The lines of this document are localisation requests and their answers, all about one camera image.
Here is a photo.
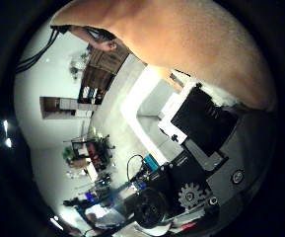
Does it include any cluttered desk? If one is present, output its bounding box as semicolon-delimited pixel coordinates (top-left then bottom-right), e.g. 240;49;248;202
62;132;116;181

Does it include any grey wall cabinet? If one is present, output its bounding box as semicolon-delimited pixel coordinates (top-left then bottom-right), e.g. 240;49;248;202
38;96;95;120

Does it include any black cable bundle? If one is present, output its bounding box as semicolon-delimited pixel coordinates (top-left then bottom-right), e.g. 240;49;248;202
16;25;71;74

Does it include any teal box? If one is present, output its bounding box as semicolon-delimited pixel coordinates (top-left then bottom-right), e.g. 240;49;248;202
143;154;160;172

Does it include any orange plush bear toy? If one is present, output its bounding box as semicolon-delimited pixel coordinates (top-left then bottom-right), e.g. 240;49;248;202
50;0;278;113

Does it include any dark bookshelf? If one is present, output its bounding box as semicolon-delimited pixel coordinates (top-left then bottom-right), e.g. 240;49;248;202
77;63;116;107

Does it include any thin black looped cable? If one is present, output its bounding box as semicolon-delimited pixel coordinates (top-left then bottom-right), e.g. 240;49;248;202
125;153;146;183

